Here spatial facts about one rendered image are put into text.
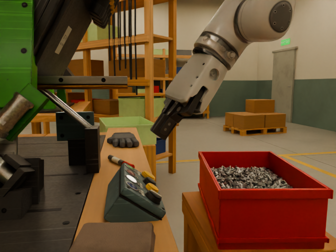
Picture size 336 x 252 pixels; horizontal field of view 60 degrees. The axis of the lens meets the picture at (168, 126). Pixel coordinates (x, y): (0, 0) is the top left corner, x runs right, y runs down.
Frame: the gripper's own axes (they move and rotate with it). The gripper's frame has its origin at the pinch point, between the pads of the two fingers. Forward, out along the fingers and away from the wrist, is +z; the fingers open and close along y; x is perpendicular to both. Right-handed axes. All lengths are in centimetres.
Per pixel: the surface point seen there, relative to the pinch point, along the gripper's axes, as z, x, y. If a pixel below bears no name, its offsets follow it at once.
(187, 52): -250, -305, 801
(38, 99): 8.8, 19.8, 7.6
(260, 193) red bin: -0.2, -18.8, -10.6
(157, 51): -194, -229, 820
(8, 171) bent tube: 20.5, 17.6, 1.2
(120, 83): -2.7, 6.8, 17.9
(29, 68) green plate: 5.2, 23.9, 10.3
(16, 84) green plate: 8.9, 24.2, 9.8
